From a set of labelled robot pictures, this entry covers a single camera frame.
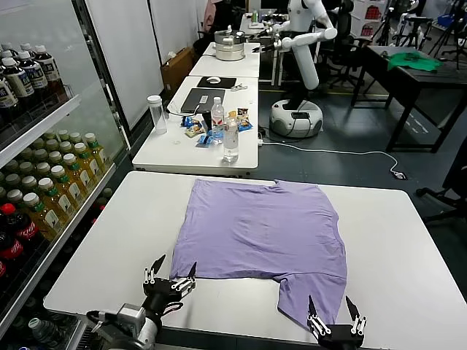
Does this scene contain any white table with steamer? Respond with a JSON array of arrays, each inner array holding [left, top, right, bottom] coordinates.
[[188, 41, 262, 79]]

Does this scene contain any clear plain water bottle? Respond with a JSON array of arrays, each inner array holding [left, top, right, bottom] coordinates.
[[222, 116, 240, 163]]

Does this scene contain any pink jacket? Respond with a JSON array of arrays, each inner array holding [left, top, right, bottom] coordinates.
[[203, 0, 220, 34]]

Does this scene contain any silver steamer pot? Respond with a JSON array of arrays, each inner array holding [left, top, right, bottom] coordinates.
[[214, 25, 247, 62]]

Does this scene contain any clear tumbler white lid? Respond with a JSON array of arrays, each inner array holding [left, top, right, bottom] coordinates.
[[147, 95, 169, 134]]

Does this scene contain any black office chair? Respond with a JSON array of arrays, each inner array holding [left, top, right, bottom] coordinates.
[[320, 0, 370, 90]]

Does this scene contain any black laptop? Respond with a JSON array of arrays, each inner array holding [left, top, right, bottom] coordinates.
[[180, 87, 227, 114]]

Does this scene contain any brown cardboard box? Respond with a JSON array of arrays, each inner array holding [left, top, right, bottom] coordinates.
[[160, 46, 195, 96]]

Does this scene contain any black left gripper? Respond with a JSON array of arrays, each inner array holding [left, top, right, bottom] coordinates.
[[142, 254, 198, 315]]

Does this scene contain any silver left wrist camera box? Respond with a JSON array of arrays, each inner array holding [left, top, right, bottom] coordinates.
[[115, 303, 147, 331]]

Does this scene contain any black mouse pad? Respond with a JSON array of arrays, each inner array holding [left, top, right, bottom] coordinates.
[[196, 76, 237, 89]]

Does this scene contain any black table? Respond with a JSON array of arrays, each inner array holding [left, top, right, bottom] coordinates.
[[359, 44, 467, 153]]

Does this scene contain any yellow snack packet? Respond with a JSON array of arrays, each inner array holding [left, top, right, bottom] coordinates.
[[185, 123, 206, 139]]

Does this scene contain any white floor cable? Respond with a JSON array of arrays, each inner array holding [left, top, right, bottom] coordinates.
[[258, 140, 402, 174]]

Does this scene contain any black office chair base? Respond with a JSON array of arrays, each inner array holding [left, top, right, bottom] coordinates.
[[415, 184, 467, 224]]

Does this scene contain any purple t-shirt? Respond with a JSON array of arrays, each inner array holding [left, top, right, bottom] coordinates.
[[169, 178, 347, 333]]

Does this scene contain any white humanoid robot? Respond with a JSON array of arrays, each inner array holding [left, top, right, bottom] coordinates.
[[269, 0, 324, 139]]

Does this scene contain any clear water bottle pale cap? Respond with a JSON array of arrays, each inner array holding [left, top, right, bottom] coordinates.
[[27, 316, 63, 349]]

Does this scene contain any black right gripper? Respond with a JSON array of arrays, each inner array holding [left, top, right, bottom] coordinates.
[[306, 294, 368, 350]]

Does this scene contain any green cloth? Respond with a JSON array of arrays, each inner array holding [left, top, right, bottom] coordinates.
[[386, 50, 444, 73]]

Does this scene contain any white metal shelf rack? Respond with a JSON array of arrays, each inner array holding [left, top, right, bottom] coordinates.
[[0, 83, 117, 350]]

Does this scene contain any cola bottle red cap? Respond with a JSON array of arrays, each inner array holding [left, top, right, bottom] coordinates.
[[0, 233, 26, 280], [0, 203, 40, 258]]

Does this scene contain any white cartons red print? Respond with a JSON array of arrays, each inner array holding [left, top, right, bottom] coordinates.
[[352, 0, 387, 37]]

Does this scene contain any red label water bottle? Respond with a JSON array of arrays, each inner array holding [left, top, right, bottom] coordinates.
[[211, 96, 225, 145]]

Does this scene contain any black framed glass door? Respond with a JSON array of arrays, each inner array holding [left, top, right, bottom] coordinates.
[[0, 0, 133, 152]]

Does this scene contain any large white work table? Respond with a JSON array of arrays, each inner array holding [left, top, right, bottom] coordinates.
[[42, 170, 459, 347]]

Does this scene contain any white table with snacks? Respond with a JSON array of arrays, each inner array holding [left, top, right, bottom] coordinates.
[[131, 75, 260, 176]]

